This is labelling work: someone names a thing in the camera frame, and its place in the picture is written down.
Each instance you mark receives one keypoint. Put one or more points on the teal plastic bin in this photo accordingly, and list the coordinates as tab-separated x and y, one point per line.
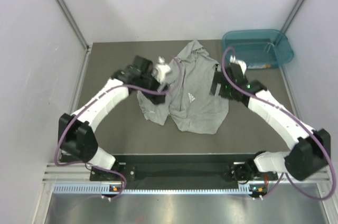
260	49

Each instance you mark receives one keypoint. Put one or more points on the grey adidas t-shirt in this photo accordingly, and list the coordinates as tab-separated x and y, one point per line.
189	103

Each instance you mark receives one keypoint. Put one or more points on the right aluminium frame post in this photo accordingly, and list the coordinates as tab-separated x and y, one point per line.
301	0

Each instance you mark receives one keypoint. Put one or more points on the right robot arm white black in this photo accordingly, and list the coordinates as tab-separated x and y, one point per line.
308	148

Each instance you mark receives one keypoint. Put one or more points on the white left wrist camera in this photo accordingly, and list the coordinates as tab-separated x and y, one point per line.
160	70

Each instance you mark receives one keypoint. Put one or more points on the aluminium front rail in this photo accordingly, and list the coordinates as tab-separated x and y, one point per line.
79	173

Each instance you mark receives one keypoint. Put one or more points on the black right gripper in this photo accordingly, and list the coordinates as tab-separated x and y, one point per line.
218	78

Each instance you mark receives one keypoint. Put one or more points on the aluminium frame post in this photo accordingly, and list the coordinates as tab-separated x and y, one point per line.
301	0
71	21

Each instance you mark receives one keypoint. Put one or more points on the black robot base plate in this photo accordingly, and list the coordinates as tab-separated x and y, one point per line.
188	171

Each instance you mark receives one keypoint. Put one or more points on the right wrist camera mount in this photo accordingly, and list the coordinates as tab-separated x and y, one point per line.
242	64

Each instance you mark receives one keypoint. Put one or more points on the left aluminium frame post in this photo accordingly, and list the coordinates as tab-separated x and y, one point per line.
71	21

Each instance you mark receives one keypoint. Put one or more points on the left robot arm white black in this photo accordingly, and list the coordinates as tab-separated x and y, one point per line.
77	131

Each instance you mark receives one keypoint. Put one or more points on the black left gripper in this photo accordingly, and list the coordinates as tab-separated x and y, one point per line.
156	99

